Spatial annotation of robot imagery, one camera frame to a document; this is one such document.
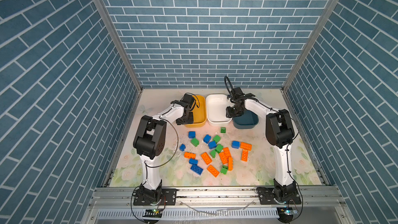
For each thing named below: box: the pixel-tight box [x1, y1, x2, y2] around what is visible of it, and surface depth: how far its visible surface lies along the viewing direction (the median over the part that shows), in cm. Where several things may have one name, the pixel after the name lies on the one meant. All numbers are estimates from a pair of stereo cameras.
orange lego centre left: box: [201, 151, 213, 166], surface depth 86 cm
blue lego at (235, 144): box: [231, 140, 240, 150], surface depth 92 cm
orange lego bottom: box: [206, 164, 220, 178], surface depth 84 cm
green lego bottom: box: [220, 164, 229, 175], surface depth 83 cm
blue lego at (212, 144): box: [208, 141, 218, 150], surface depth 92 cm
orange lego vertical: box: [240, 149, 249, 162], surface depth 88 cm
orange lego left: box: [183, 151, 196, 160], surface depth 88 cm
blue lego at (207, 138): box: [203, 134, 212, 144], surface depth 95 cm
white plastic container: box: [205, 93, 235, 128], surface depth 104 cm
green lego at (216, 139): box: [212, 134, 222, 144], surface depth 96 cm
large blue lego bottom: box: [190, 164, 204, 176], surface depth 83 cm
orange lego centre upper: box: [222, 146, 232, 159], surface depth 90 cm
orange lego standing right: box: [228, 156, 234, 172], surface depth 84 cm
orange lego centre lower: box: [218, 151, 229, 165], surface depth 88 cm
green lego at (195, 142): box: [190, 137, 200, 147], surface depth 95 cm
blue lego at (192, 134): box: [188, 131, 196, 139], surface depth 98 cm
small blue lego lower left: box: [188, 158, 199, 165], surface depth 85 cm
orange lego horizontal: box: [239, 142, 253, 151], surface depth 91 cm
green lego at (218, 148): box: [215, 144, 224, 153], surface depth 90 cm
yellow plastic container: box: [184, 94, 207, 128], surface depth 105 cm
